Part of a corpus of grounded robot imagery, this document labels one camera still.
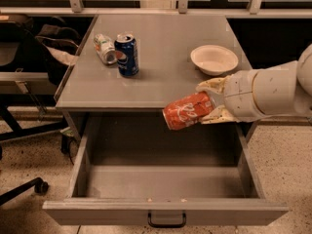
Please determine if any metal window railing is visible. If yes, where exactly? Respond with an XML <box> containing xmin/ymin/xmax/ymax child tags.
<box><xmin>0</xmin><ymin>0</ymin><xmax>312</xmax><ymax>20</ymax></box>

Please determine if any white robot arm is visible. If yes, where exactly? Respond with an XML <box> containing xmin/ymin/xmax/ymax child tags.
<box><xmin>197</xmin><ymin>45</ymin><xmax>312</xmax><ymax>124</ymax></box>

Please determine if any red coke can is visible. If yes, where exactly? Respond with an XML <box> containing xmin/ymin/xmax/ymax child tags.
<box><xmin>163</xmin><ymin>92</ymin><xmax>215</xmax><ymax>131</ymax></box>

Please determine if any dark bag with cloth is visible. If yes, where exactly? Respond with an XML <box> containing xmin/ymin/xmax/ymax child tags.
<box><xmin>35</xmin><ymin>24</ymin><xmax>81</xmax><ymax>86</ymax></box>

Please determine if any silver green soda can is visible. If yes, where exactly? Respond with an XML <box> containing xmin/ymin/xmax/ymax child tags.
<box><xmin>94</xmin><ymin>34</ymin><xmax>117</xmax><ymax>65</ymax></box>

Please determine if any black drawer handle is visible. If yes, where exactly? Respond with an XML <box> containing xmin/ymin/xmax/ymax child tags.
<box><xmin>147</xmin><ymin>212</ymin><xmax>187</xmax><ymax>228</ymax></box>

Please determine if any white bowl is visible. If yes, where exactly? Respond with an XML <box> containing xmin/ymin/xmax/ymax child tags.
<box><xmin>190</xmin><ymin>45</ymin><xmax>239</xmax><ymax>76</ymax></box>

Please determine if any grey cabinet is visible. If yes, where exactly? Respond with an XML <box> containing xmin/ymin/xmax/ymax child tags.
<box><xmin>57</xmin><ymin>14</ymin><xmax>252</xmax><ymax>139</ymax></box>

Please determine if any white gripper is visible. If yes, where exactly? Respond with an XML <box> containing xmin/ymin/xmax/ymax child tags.
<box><xmin>196</xmin><ymin>70</ymin><xmax>264</xmax><ymax>124</ymax></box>

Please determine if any open grey top drawer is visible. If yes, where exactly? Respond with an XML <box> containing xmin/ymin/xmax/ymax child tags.
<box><xmin>43</xmin><ymin>112</ymin><xmax>288</xmax><ymax>225</ymax></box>

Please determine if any blue pepsi can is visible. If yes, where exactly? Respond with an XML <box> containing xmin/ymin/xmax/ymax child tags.
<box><xmin>114</xmin><ymin>32</ymin><xmax>138</xmax><ymax>77</ymax></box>

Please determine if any black office chair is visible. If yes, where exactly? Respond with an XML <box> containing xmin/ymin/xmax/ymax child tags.
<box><xmin>0</xmin><ymin>13</ymin><xmax>66</xmax><ymax>207</ymax></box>

